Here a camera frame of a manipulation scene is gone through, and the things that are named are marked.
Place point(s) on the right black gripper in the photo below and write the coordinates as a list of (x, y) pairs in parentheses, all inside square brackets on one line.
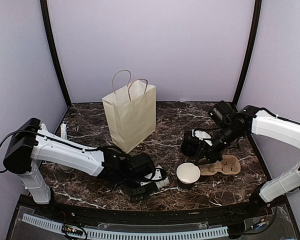
[(208, 151)]

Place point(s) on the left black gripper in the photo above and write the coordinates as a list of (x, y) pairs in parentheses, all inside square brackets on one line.
[(139, 194)]

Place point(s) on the stack of black coffee lids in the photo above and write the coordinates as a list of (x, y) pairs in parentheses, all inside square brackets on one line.
[(189, 147)]

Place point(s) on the single black paper coffee cup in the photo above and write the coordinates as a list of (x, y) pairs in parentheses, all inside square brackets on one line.
[(187, 175)]

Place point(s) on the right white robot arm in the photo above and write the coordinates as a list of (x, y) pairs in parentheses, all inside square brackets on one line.
[(251, 120)]

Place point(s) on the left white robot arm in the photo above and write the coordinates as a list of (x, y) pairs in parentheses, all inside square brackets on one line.
[(32, 143)]

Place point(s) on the brown pulp cup carrier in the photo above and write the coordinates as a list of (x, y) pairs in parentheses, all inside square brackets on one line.
[(229, 165)]

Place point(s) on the white cup holding straws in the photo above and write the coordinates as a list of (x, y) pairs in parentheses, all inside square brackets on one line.
[(66, 169)]

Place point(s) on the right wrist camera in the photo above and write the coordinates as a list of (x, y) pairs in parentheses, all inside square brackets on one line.
[(195, 137)]

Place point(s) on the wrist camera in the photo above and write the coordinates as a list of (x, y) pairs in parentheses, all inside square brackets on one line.
[(195, 137), (157, 176)]

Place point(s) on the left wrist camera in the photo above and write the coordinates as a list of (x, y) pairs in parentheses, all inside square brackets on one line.
[(157, 176)]

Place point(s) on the cream paper bag with handles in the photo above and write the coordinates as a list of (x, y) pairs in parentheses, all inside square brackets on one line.
[(130, 112)]

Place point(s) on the grey slotted cable duct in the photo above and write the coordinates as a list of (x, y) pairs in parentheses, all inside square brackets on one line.
[(109, 231)]

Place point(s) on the black front frame rail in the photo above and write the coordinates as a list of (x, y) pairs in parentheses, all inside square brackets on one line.
[(213, 215)]

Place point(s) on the right black corner post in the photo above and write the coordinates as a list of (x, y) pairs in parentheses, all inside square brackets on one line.
[(248, 53)]

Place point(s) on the black corner post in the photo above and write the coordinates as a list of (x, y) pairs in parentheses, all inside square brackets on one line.
[(53, 52), (248, 53)]

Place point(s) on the left black corner post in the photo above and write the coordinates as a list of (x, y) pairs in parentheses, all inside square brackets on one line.
[(53, 52)]

